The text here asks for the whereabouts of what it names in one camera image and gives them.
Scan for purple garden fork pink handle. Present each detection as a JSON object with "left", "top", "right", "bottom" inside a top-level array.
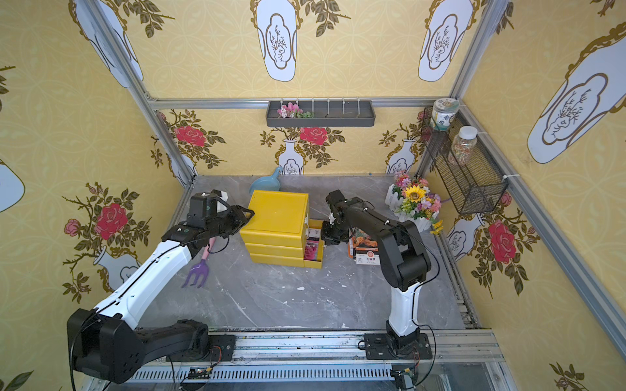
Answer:
[{"left": 183, "top": 238, "right": 215, "bottom": 288}]

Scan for pink flower seed bag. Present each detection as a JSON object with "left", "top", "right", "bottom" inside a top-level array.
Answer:
[{"left": 304, "top": 239, "right": 320, "bottom": 262}]

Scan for dark grey wall shelf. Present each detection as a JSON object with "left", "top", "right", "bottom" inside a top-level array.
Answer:
[{"left": 266, "top": 99, "right": 377, "bottom": 128}]

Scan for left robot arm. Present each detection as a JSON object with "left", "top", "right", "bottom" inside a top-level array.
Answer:
[{"left": 67, "top": 202, "right": 254, "bottom": 384}]

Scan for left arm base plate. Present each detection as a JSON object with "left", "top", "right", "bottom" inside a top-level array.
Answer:
[{"left": 197, "top": 334, "right": 236, "bottom": 363}]

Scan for yellow bottom drawer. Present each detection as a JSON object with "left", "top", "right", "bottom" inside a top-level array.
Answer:
[{"left": 303, "top": 220, "right": 324, "bottom": 269}]

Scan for blue plastic dustpan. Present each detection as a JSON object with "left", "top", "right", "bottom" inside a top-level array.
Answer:
[{"left": 249, "top": 166, "right": 283, "bottom": 196}]

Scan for yellow drawer cabinet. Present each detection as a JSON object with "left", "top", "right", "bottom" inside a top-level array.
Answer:
[{"left": 241, "top": 191, "right": 309, "bottom": 267}]

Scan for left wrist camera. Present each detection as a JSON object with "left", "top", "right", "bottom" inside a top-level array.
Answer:
[{"left": 186, "top": 190, "right": 228, "bottom": 226}]

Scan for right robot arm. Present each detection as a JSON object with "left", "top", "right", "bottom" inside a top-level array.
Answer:
[{"left": 321, "top": 190, "right": 432, "bottom": 350}]

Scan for jar with patterned label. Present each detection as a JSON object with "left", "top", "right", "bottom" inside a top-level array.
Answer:
[{"left": 430, "top": 98, "right": 460, "bottom": 131}]

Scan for clear jar white lid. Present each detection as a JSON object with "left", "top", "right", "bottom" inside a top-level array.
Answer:
[{"left": 448, "top": 125, "right": 478, "bottom": 166}]

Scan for flowers in white fence pot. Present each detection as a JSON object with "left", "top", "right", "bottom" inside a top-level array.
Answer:
[{"left": 385, "top": 171, "right": 443, "bottom": 235}]

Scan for black wire mesh basket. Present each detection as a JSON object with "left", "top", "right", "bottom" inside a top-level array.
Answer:
[{"left": 415, "top": 114, "right": 509, "bottom": 215}]

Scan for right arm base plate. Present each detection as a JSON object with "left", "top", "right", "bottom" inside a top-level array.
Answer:
[{"left": 357, "top": 332, "right": 434, "bottom": 361}]

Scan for small pink flowers on shelf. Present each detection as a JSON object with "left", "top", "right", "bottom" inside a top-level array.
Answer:
[{"left": 276, "top": 103, "right": 313, "bottom": 118}]

